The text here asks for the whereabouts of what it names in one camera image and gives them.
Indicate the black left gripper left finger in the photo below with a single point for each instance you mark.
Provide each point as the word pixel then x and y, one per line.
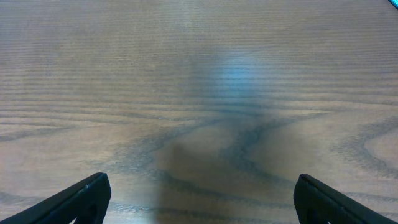
pixel 84 202

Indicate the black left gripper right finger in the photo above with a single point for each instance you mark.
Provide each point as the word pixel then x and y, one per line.
pixel 318 203

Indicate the blue microfiber cloth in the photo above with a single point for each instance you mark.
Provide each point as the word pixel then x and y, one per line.
pixel 394 3

